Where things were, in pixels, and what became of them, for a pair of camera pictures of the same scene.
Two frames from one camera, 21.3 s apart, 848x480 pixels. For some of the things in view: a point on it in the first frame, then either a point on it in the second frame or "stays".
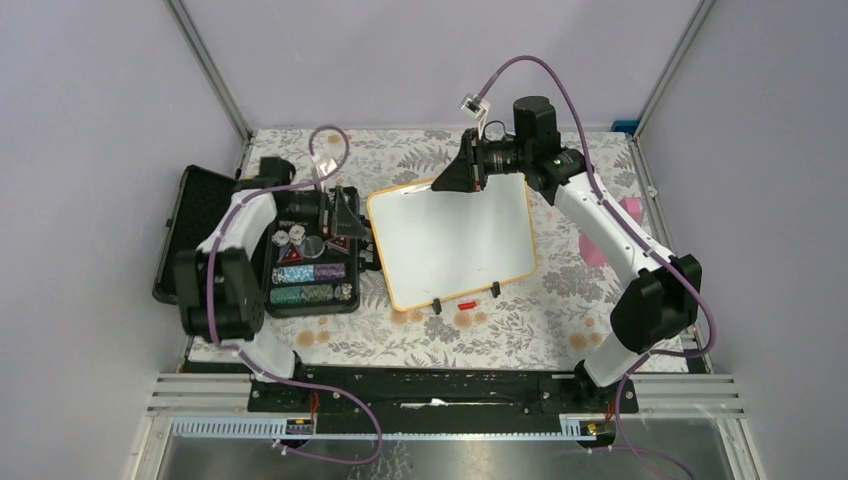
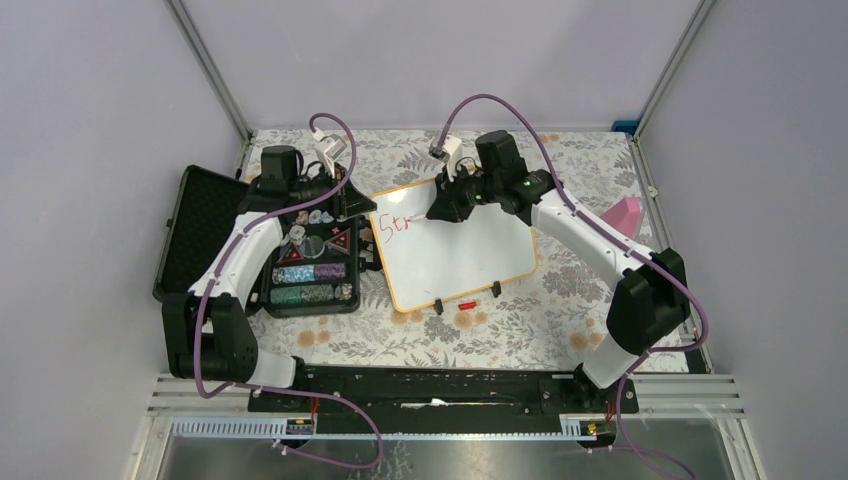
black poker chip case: x=312 y=252 stays
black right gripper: x=468 y=173 -> x=452 y=209
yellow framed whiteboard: x=440 y=244 stays
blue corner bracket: x=625 y=126 stays
